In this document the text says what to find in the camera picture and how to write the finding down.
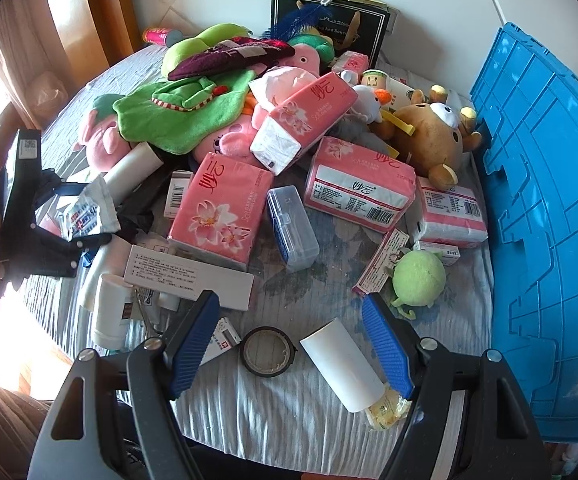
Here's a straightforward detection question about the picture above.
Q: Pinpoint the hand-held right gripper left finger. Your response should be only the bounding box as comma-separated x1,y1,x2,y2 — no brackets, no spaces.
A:
28,289,221,480

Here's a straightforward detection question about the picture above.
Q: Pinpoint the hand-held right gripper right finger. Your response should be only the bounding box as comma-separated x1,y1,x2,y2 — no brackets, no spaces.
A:
361,292,552,480

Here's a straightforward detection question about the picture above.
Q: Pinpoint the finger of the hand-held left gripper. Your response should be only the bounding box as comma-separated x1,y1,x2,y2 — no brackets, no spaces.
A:
36,169,92,202
31,222,114,280

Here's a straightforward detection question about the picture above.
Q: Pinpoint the white packet blue red print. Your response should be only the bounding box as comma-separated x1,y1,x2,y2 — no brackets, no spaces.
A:
61,175,120,241

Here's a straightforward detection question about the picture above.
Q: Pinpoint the white paper roll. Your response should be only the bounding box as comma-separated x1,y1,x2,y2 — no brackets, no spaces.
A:
300,317,386,413
104,142,163,196

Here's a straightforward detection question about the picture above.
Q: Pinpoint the blue plastic storage crate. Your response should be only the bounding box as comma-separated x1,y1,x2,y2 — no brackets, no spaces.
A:
469,21,578,445

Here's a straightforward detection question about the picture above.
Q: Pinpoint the small white medicine box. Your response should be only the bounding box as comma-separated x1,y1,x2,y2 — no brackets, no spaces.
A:
200,317,242,366

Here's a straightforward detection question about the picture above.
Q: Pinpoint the black tape roll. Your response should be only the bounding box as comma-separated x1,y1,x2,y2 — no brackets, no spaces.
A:
239,326,297,376

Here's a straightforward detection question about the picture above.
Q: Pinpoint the pink and green plush toy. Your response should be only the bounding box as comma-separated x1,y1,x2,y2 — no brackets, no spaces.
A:
74,94,134,168

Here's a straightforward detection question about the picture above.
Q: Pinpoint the yellow plastic packet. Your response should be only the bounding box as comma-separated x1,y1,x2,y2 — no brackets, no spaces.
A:
365,389,412,432

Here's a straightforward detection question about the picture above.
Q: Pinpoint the green turtle plush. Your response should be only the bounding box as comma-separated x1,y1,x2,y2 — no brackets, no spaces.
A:
389,250,447,321

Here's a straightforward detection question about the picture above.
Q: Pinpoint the white plastic bottle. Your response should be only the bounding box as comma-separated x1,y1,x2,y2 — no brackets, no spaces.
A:
90,272,134,351

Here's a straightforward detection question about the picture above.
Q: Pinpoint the black pouch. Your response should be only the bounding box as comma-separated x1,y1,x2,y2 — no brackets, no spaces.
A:
118,192,156,241

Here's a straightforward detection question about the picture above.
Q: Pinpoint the long pink white box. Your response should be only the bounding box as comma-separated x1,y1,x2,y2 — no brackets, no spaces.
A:
351,227,410,295

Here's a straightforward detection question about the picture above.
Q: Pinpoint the clear plastic bag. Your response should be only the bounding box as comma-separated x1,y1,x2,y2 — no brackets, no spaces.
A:
24,72,64,117

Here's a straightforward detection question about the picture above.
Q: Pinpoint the small flat white box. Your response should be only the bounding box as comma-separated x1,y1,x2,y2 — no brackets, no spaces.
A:
413,240,462,267

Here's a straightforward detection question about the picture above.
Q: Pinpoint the white barcode box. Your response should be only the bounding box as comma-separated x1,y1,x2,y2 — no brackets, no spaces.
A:
163,170,195,220

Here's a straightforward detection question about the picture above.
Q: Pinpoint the green plush towel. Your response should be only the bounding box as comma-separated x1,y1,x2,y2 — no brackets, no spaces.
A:
113,67,257,156

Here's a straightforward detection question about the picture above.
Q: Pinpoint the beige curtain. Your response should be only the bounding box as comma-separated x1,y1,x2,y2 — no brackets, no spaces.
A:
0,0,44,128

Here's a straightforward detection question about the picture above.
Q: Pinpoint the clear blue plastic box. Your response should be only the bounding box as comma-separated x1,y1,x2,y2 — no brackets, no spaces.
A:
266,185,320,273

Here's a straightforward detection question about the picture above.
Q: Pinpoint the pink face plush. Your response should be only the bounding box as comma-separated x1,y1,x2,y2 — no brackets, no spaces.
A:
191,105,270,171

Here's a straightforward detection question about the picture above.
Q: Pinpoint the pink can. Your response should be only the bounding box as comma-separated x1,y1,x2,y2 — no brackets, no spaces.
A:
142,26,183,46

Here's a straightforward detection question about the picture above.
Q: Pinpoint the lime green plush toy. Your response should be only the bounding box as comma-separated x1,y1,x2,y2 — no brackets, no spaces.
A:
161,22,255,81

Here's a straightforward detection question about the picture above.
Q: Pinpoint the dark red fabric pouch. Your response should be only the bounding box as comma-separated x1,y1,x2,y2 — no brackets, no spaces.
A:
169,36,296,82

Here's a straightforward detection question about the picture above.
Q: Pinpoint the brown bear plush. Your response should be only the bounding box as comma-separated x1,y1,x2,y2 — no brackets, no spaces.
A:
371,85,484,191

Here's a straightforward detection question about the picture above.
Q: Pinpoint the white duck plush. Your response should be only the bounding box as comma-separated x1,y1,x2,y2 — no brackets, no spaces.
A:
351,85,395,123

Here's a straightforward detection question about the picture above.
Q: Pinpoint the white printed cup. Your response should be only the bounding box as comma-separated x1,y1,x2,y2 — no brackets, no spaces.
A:
359,69,417,107

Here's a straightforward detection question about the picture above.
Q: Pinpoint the blue feather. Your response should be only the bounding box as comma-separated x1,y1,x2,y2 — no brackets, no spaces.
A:
269,2,332,41

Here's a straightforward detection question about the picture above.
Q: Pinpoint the small pink tissue pack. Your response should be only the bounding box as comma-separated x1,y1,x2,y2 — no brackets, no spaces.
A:
331,51,370,75

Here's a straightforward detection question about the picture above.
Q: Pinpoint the dark green plush toy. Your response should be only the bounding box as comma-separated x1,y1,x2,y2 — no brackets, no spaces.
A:
286,34,335,58

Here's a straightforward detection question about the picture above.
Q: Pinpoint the black gift box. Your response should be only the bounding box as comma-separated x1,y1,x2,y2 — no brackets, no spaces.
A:
270,0,395,68

